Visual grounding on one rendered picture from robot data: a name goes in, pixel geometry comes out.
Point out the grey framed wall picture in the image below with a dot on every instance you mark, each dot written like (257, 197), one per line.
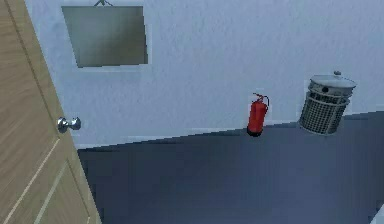
(106, 36)

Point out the light wooden room door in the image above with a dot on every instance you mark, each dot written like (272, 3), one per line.
(26, 140)

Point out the red fire extinguisher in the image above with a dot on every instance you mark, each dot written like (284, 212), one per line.
(257, 116)

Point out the grey mesh lidded bin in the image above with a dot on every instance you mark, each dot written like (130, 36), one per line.
(325, 106)

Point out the silver round door knob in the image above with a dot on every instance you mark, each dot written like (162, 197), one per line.
(68, 124)

